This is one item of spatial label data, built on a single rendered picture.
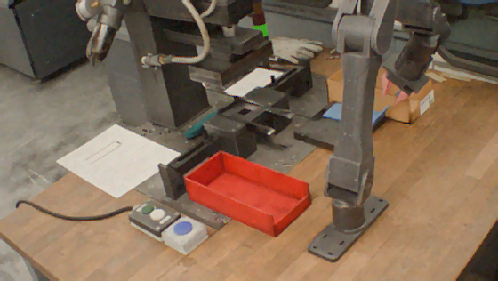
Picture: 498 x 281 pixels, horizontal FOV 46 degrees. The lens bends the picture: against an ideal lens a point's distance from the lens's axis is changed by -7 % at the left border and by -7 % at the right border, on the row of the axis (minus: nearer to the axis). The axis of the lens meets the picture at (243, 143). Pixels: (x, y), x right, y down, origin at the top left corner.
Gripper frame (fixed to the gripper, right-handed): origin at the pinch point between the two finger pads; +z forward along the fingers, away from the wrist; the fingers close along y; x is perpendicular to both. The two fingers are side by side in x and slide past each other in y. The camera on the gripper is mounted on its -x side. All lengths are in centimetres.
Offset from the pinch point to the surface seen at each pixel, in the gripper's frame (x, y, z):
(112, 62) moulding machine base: -61, 147, 142
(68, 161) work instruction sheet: 47, 56, 42
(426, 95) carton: -15.9, -5.0, 5.0
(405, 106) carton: -4.4, -3.3, 2.8
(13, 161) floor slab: -8, 171, 210
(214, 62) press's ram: 23.8, 34.0, 2.3
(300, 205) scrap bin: 35.5, -1.3, 7.4
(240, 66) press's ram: 21.0, 29.1, 1.1
